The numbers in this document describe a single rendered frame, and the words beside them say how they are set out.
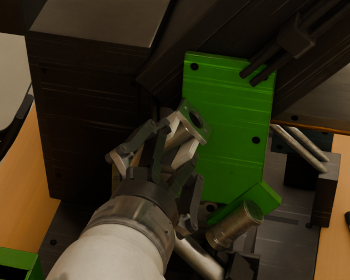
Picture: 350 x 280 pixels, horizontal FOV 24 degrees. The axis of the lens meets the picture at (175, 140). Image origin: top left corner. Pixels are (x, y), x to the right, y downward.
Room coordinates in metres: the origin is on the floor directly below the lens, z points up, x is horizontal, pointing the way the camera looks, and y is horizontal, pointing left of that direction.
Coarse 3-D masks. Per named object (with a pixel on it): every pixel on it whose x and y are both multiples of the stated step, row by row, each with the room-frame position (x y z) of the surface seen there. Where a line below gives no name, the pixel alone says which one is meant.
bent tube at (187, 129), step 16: (176, 112) 0.74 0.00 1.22; (192, 112) 0.77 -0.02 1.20; (192, 128) 0.73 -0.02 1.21; (208, 128) 0.76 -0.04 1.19; (176, 144) 0.74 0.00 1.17; (176, 240) 0.70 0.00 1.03; (192, 240) 0.71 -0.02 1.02; (192, 256) 0.69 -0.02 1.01; (208, 256) 0.69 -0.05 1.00; (208, 272) 0.68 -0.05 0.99; (224, 272) 0.68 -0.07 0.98
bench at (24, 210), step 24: (24, 144) 1.04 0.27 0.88; (0, 168) 0.98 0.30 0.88; (24, 168) 0.98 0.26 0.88; (0, 192) 0.93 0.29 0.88; (24, 192) 0.93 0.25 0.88; (48, 192) 0.93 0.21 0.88; (0, 216) 0.87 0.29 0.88; (24, 216) 0.87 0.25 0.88; (48, 216) 0.87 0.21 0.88; (0, 240) 0.82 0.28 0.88; (24, 240) 0.82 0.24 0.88
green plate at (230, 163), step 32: (192, 64) 0.79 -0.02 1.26; (224, 64) 0.78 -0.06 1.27; (192, 96) 0.78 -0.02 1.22; (224, 96) 0.77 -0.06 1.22; (256, 96) 0.77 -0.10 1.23; (224, 128) 0.76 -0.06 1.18; (256, 128) 0.75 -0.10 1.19; (224, 160) 0.75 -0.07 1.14; (256, 160) 0.74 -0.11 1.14; (224, 192) 0.73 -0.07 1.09
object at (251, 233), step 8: (248, 232) 0.77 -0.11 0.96; (256, 232) 0.78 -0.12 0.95; (248, 240) 0.75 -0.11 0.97; (248, 248) 0.73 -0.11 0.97; (176, 256) 0.73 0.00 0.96; (248, 256) 0.71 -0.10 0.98; (256, 256) 0.71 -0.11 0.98; (168, 264) 0.73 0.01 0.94; (176, 264) 0.73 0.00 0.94; (184, 264) 0.72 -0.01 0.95; (256, 264) 0.71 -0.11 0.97; (176, 272) 0.72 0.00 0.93; (184, 272) 0.72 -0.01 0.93; (256, 272) 0.70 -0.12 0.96
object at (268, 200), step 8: (256, 184) 0.73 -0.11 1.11; (264, 184) 0.73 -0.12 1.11; (248, 192) 0.73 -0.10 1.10; (256, 192) 0.72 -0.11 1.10; (264, 192) 0.72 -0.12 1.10; (272, 192) 0.73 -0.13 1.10; (240, 200) 0.73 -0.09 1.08; (256, 200) 0.72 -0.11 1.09; (264, 200) 0.72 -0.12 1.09; (272, 200) 0.72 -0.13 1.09; (280, 200) 0.72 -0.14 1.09; (224, 208) 0.73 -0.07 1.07; (232, 208) 0.72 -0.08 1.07; (264, 208) 0.72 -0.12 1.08; (272, 208) 0.71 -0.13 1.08; (208, 216) 0.74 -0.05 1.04; (216, 216) 0.72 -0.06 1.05; (224, 216) 0.72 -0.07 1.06; (264, 216) 0.71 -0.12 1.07; (208, 224) 0.72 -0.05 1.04
